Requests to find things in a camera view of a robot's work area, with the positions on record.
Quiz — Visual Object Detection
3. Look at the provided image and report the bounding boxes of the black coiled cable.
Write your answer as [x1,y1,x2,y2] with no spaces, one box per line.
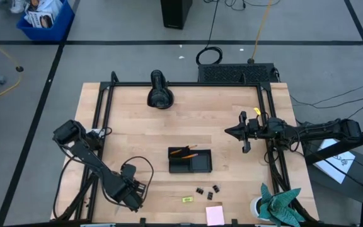
[195,0,223,66]

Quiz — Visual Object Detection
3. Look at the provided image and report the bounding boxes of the white paper sheet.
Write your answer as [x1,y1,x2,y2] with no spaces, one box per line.
[313,138,357,185]

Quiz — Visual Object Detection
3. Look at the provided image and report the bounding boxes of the black mesh desk organizer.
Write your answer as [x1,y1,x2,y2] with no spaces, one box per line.
[168,146,213,174]

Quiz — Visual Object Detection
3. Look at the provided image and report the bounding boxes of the magazines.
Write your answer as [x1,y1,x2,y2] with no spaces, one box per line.
[23,0,64,29]

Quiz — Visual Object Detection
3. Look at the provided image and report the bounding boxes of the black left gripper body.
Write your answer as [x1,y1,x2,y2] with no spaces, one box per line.
[118,163,147,213]

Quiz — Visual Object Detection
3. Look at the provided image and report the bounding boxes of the blue plastic bin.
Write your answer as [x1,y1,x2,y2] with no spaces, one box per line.
[16,0,76,42]

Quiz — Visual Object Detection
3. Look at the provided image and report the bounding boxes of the white plant pot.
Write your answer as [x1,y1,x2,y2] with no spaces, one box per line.
[250,195,264,220]

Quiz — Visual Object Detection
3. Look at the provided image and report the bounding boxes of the teal artificial plant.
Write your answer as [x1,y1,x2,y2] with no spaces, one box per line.
[258,182,306,227]

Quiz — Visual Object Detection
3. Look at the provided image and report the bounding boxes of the black computer tower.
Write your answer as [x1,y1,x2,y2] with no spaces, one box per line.
[160,0,193,30]

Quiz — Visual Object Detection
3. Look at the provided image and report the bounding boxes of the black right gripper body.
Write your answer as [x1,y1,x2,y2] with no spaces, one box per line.
[238,110,267,154]

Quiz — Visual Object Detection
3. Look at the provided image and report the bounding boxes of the black aluminium table frame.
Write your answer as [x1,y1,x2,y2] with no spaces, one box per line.
[55,71,320,227]

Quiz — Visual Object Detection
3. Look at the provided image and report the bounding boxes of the yellow hanging cable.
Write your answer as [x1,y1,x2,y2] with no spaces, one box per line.
[247,0,275,66]

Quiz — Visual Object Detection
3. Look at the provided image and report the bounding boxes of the black mesh-top computer case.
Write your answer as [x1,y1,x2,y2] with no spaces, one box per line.
[197,62,279,84]

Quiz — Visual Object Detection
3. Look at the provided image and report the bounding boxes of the pink sticky note pad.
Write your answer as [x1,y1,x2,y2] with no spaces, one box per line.
[205,206,226,226]

